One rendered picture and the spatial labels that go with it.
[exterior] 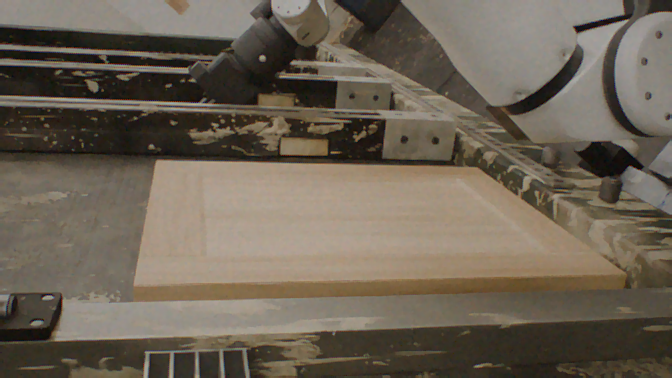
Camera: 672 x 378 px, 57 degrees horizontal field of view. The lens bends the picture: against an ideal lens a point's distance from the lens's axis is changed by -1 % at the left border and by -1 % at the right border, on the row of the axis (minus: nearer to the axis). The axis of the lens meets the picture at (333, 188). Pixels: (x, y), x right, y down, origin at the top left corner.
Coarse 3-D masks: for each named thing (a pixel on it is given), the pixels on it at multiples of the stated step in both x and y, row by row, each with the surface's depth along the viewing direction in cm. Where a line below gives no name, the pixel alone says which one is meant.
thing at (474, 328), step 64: (64, 320) 43; (128, 320) 44; (192, 320) 45; (256, 320) 46; (320, 320) 46; (384, 320) 47; (448, 320) 48; (512, 320) 49; (576, 320) 50; (640, 320) 51
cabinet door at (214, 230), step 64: (192, 192) 76; (256, 192) 79; (320, 192) 81; (384, 192) 84; (448, 192) 86; (192, 256) 59; (256, 256) 61; (320, 256) 62; (384, 256) 63; (448, 256) 65; (512, 256) 66; (576, 256) 68
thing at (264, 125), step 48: (0, 96) 94; (0, 144) 91; (48, 144) 92; (96, 144) 94; (144, 144) 95; (192, 144) 97; (240, 144) 99; (336, 144) 102; (384, 144) 104; (432, 144) 105
